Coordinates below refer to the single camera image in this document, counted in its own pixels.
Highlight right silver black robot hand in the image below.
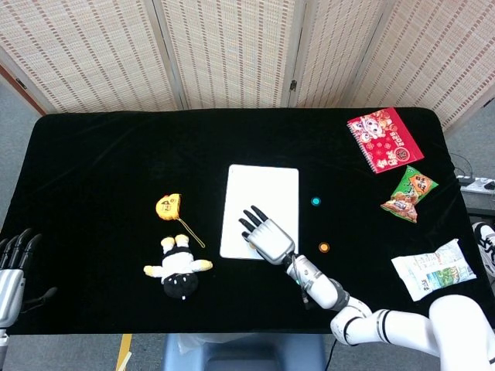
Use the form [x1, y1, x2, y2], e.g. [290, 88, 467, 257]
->
[237, 204, 299, 267]

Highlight yellow floor strip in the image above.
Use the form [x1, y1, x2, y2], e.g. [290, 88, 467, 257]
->
[115, 334, 133, 371]

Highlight grey low platform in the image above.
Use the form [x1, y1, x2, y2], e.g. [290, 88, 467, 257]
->
[462, 189, 495, 217]

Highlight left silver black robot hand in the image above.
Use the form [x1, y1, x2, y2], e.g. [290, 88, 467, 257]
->
[0, 227, 58, 329]

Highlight black floor cable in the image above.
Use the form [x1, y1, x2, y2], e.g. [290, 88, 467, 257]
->
[450, 152, 475, 179]

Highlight red spiral notebook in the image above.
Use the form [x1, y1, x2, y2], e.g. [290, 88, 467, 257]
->
[346, 107, 425, 175]

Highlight white magnetic board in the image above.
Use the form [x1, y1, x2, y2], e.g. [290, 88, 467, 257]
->
[219, 164, 300, 260]

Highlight black velvet tablecloth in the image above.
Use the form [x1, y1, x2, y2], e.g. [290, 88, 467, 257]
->
[0, 107, 495, 335]

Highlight plush doll with black head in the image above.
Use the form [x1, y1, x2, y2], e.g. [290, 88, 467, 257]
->
[143, 233, 213, 302]

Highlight white snack bag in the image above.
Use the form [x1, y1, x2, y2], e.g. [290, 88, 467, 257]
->
[391, 238, 477, 302]

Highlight green snack bag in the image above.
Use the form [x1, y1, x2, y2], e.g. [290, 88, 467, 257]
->
[380, 165, 439, 224]

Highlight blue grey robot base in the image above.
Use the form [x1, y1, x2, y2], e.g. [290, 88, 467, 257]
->
[161, 332, 326, 371]

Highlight woven folding screen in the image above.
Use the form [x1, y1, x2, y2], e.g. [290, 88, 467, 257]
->
[0, 0, 495, 134]

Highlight white power strip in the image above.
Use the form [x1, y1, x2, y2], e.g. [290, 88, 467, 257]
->
[456, 175, 495, 194]

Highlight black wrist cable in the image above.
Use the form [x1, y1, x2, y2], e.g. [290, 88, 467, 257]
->
[292, 254, 313, 311]

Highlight white black sneaker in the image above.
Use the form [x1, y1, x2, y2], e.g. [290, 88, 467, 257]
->
[471, 222, 495, 277]

